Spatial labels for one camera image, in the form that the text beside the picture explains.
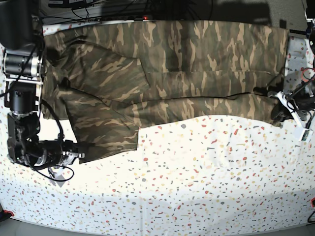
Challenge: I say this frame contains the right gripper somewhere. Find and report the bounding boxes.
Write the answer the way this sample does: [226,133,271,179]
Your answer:
[48,140,85,187]

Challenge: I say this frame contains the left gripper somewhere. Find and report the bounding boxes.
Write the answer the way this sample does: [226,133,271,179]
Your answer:
[268,91,311,140]

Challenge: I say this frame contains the camouflage T-shirt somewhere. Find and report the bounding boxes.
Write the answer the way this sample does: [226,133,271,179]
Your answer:
[43,21,288,163]

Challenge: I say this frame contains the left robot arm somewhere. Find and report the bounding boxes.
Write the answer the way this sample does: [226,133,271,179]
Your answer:
[268,3,315,142]

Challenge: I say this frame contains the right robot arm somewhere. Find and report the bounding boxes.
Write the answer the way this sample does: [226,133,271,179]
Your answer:
[0,0,84,185]

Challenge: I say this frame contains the red clamp left corner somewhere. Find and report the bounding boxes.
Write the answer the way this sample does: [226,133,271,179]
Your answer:
[3,210,14,217]

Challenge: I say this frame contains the speckled white tablecloth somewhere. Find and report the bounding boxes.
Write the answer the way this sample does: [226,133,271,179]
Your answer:
[0,22,315,233]

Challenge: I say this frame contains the black cables behind table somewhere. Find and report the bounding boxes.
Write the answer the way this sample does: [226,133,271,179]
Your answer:
[46,0,215,20]

